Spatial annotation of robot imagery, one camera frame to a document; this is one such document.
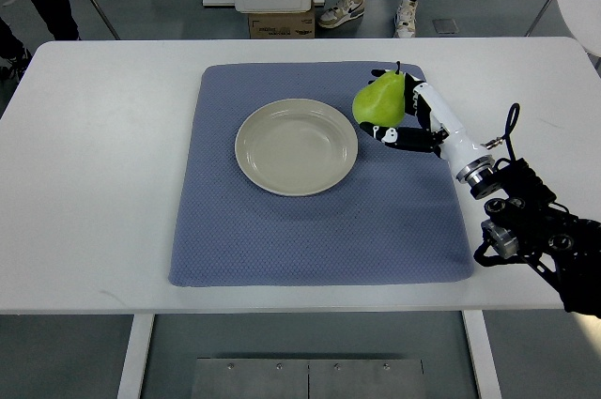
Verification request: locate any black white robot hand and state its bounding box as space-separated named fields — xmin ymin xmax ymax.
xmin=359 ymin=69 xmax=494 ymax=185

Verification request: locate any green pear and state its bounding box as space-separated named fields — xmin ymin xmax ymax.
xmin=352 ymin=63 xmax=405 ymax=127

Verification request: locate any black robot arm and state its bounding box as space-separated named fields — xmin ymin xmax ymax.
xmin=468 ymin=103 xmax=600 ymax=317

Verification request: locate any beige round plate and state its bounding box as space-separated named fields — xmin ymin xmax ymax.
xmin=235 ymin=99 xmax=358 ymax=196

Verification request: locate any metal floor plate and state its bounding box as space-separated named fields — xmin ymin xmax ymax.
xmin=192 ymin=359 xmax=426 ymax=398

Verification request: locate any grey floor socket cover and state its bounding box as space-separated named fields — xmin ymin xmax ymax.
xmin=432 ymin=19 xmax=459 ymax=35

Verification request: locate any right beige sneaker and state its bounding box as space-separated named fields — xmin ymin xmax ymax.
xmin=393 ymin=0 xmax=418 ymax=38

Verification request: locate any beige sneaker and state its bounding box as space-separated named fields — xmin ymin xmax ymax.
xmin=393 ymin=0 xmax=418 ymax=38
xmin=317 ymin=0 xmax=365 ymax=29

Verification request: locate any left beige sneaker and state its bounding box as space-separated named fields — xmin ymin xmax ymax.
xmin=317 ymin=0 xmax=365 ymax=29

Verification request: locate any blue woven cloth mat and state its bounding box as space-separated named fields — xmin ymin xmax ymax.
xmin=169 ymin=61 xmax=473 ymax=287

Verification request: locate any cardboard box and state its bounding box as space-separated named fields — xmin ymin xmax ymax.
xmin=247 ymin=9 xmax=316 ymax=39

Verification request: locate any white chair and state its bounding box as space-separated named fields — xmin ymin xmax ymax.
xmin=525 ymin=0 xmax=601 ymax=71

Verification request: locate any right white table leg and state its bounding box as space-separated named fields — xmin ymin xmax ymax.
xmin=461 ymin=310 xmax=502 ymax=399

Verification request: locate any white table leg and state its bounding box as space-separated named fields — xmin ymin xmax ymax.
xmin=461 ymin=310 xmax=502 ymax=399
xmin=116 ymin=314 xmax=155 ymax=399

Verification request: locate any left white table leg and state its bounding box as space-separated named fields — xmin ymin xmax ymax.
xmin=116 ymin=314 xmax=155 ymax=399

